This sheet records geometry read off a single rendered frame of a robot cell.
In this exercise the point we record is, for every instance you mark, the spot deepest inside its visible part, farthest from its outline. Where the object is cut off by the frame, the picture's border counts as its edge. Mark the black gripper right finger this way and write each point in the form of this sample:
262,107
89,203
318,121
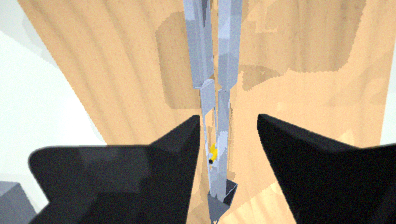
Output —
326,181

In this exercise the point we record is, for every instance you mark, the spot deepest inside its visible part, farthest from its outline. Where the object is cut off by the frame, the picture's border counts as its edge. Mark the light wooden board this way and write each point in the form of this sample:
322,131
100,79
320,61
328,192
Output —
323,65

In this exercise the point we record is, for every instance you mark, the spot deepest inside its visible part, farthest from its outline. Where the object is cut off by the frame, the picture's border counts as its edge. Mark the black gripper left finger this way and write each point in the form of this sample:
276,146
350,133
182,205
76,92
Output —
160,174

